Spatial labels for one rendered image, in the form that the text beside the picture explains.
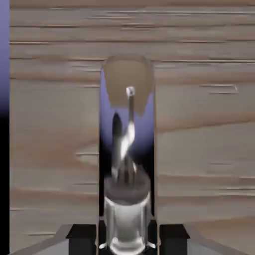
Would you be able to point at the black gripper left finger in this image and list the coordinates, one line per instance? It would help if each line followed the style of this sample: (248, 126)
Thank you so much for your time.
(81, 239)

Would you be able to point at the light wood cabinet door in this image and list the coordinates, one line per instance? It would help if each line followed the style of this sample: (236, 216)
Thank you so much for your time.
(199, 119)

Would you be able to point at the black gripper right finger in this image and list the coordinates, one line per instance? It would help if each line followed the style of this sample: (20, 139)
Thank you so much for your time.
(173, 239)

